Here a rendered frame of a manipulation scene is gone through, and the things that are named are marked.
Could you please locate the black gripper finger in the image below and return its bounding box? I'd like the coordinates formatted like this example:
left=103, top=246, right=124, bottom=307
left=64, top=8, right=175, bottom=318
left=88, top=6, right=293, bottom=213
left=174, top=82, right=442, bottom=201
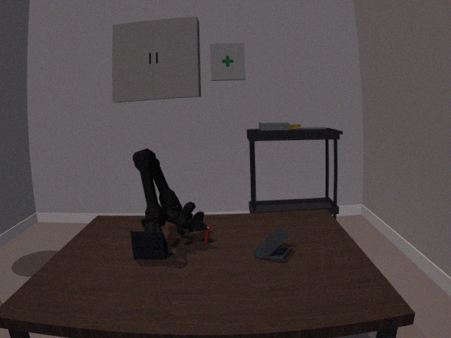
left=188, top=218, right=207, bottom=232
left=196, top=215, right=206, bottom=227

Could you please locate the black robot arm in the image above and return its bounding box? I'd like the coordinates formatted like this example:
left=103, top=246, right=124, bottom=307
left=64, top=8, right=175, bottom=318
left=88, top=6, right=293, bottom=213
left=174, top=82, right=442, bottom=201
left=133, top=149, right=195, bottom=232

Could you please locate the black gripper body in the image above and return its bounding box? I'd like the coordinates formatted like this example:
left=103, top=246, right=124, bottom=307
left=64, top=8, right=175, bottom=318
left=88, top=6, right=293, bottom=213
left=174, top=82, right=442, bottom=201
left=174, top=211, right=204, bottom=236

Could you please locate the grey sloped panel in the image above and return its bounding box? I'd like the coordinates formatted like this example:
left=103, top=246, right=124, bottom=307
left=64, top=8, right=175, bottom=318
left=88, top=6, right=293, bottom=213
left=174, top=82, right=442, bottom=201
left=253, top=226, right=292, bottom=259

